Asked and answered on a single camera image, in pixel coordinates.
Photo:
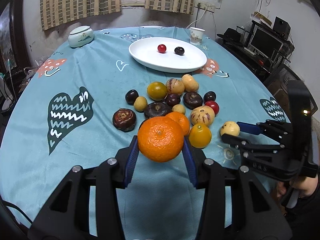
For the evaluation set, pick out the right hand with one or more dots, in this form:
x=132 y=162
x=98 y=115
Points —
x=305 y=185

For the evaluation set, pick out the striped pepino melon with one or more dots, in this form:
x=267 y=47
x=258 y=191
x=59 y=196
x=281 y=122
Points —
x=175 y=86
x=202 y=115

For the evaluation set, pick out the dark framed mirror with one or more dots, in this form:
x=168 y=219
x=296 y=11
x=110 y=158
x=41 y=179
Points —
x=14 y=55

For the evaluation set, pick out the small yellow longan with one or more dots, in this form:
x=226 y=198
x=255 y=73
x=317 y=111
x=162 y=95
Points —
x=179 y=108

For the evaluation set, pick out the red cherry tomato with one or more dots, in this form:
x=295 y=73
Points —
x=213 y=105
x=161 y=48

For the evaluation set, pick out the white oval plate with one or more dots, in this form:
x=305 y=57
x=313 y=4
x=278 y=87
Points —
x=145 y=52

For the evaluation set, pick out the small orange mandarin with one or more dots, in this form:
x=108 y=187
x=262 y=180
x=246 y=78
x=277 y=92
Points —
x=182 y=120

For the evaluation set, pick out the pale yellow round fruit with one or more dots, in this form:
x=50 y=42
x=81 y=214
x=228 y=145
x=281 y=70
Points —
x=230 y=128

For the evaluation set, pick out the large dark mangosteen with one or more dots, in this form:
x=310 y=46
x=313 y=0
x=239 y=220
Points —
x=156 y=109

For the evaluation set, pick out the dark brown mangosteen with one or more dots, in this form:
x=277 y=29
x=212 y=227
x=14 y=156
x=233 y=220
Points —
x=192 y=100

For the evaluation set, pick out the yellow orange small citrus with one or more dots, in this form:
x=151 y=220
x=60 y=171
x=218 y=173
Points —
x=200 y=136

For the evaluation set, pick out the green yellow tangerine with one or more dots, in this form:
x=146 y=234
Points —
x=157 y=91

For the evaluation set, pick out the black speaker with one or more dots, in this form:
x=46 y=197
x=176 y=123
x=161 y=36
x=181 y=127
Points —
x=281 y=27

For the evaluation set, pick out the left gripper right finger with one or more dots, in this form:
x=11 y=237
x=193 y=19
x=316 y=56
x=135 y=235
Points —
x=205 y=173

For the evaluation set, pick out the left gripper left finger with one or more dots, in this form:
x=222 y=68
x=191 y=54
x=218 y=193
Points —
x=114 y=173

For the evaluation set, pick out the white ceramic lidded jar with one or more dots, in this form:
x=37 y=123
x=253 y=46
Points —
x=80 y=36

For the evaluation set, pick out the yellow longan left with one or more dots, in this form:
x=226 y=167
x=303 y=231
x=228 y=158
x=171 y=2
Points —
x=140 y=104

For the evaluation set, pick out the white paper cup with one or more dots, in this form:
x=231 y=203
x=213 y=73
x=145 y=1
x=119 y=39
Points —
x=196 y=35

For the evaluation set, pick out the teal patterned tablecloth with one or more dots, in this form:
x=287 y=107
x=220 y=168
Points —
x=64 y=118

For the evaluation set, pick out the striped pepino melon back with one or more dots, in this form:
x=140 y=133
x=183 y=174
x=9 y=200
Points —
x=175 y=86

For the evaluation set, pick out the tan potato shaped fruit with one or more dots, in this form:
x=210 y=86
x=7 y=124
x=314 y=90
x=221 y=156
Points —
x=190 y=84

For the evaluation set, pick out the dark purple plum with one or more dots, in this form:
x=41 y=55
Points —
x=179 y=51

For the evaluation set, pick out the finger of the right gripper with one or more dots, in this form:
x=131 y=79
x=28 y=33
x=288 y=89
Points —
x=249 y=128
x=245 y=145

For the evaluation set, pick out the large orange mandarin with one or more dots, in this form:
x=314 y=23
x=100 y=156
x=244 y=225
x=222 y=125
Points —
x=160 y=139

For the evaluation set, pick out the computer monitor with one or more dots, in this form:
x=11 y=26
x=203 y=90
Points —
x=265 y=44

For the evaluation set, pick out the black hat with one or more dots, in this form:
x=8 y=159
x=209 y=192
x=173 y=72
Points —
x=231 y=36

